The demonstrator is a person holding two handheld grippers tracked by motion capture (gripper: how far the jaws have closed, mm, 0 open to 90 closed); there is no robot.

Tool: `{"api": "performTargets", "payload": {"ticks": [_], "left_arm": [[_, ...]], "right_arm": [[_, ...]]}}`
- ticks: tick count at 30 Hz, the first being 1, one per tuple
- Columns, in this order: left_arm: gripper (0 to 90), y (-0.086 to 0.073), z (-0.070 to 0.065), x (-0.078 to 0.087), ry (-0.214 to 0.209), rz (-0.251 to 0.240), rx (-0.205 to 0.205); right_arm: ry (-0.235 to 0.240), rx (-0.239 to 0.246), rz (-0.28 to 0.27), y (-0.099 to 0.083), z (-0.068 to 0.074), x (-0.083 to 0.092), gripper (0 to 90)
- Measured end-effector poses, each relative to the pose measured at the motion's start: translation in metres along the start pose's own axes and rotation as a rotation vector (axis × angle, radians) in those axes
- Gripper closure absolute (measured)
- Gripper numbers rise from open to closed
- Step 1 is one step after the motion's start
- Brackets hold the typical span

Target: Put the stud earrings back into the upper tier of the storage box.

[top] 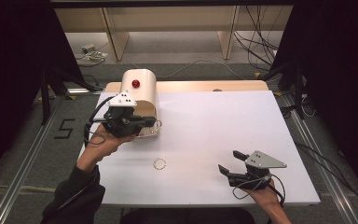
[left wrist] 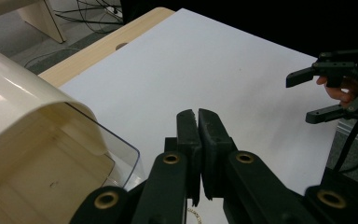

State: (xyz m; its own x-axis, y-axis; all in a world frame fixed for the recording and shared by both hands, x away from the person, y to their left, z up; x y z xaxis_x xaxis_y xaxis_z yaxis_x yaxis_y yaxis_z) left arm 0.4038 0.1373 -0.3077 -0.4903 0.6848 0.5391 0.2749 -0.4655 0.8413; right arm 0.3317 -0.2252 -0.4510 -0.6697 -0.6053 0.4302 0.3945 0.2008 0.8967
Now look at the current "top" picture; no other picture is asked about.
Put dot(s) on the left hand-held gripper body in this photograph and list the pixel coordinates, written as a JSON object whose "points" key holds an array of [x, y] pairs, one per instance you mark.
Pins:
{"points": [[121, 123]]}

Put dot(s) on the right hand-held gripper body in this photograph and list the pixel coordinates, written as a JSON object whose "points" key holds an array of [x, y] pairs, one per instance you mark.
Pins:
{"points": [[261, 161]]}

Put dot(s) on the cream drawer cabinet red knobs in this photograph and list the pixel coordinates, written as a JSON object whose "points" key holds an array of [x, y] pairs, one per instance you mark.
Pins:
{"points": [[143, 90]]}

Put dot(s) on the person's left hand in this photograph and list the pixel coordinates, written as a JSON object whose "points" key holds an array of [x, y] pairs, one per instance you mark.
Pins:
{"points": [[105, 144]]}

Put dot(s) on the person's right hand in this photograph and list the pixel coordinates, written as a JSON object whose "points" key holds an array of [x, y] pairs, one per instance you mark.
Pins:
{"points": [[265, 196]]}

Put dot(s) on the yellow floor tape piece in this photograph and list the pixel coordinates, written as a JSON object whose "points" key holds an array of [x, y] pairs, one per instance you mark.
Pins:
{"points": [[278, 93], [71, 97], [257, 74]]}

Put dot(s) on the black metal stand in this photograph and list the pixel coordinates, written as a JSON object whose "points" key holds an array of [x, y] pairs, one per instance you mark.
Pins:
{"points": [[45, 99], [298, 93]]}

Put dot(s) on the white power strip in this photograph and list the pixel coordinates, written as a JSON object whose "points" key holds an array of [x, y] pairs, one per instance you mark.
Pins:
{"points": [[88, 48]]}

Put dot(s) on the beige desk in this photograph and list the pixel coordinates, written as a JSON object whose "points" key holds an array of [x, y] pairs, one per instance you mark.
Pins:
{"points": [[167, 18]]}

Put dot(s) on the black curtain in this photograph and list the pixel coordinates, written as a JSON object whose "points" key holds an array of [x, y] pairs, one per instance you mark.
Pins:
{"points": [[12, 62], [338, 77]]}

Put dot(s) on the short aluminium rail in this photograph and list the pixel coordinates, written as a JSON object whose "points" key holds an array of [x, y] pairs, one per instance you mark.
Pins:
{"points": [[84, 91]]}

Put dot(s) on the long aluminium floor rail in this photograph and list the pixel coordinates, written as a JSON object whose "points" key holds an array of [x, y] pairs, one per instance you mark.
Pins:
{"points": [[20, 174], [329, 177]]}

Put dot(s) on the black frame beam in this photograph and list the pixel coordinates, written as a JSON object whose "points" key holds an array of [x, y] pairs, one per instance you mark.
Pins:
{"points": [[167, 3]]}

